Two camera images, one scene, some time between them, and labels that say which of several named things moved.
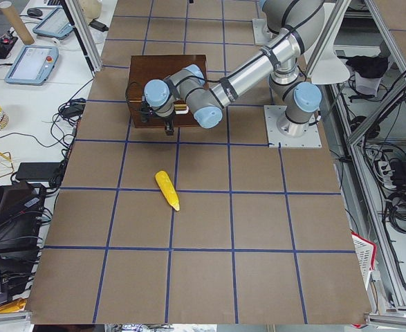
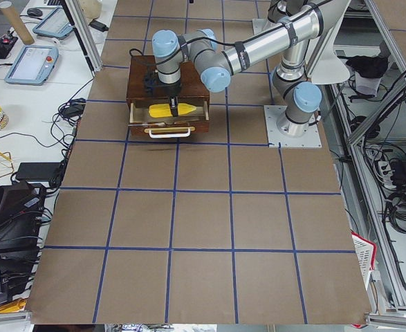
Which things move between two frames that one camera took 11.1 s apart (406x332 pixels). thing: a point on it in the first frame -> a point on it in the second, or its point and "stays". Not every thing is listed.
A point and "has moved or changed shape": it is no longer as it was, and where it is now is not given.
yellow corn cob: (168, 189) has moved or changed shape
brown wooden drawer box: (144, 68) has moved or changed shape
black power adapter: (98, 25) stays
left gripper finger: (171, 127) -> (176, 106)
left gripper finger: (167, 128) -> (173, 102)
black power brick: (37, 171) stays
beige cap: (93, 9) stays
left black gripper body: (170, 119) -> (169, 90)
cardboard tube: (10, 12) stays
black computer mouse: (34, 12) stays
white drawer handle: (182, 111) -> (169, 132)
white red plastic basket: (366, 253) stays
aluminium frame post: (85, 34) stays
